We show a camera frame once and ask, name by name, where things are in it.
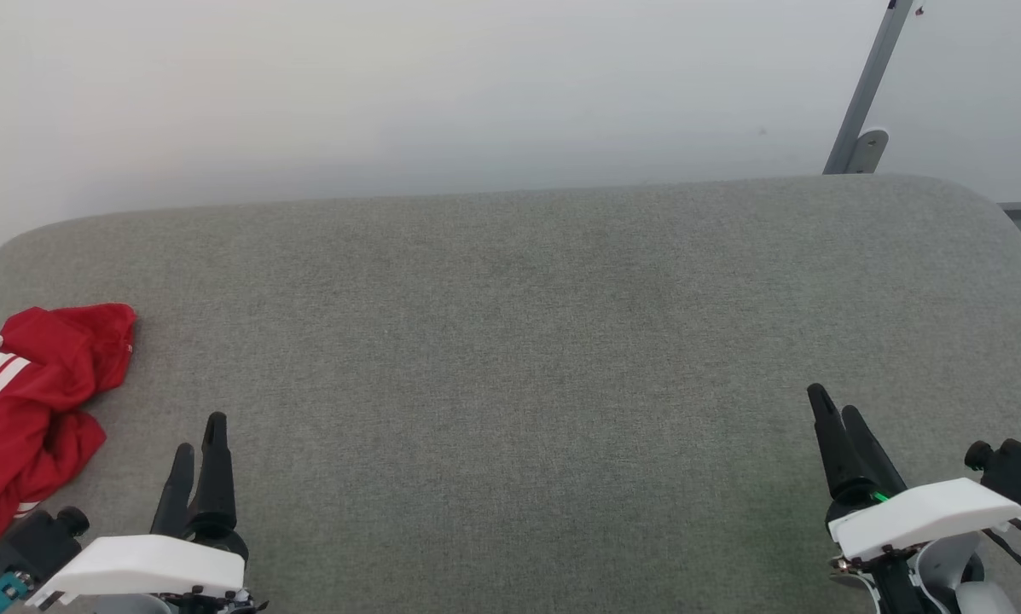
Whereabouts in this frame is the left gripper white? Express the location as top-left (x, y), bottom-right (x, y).
top-left (28, 412), bottom-right (265, 614)

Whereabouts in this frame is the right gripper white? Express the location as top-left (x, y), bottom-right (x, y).
top-left (806, 383), bottom-right (1021, 614)

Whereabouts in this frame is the red and white basketball jersey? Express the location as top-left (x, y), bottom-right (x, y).
top-left (0, 303), bottom-right (137, 581)

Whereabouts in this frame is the grey metal pole with bracket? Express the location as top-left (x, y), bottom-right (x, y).
top-left (822, 0), bottom-right (915, 177)

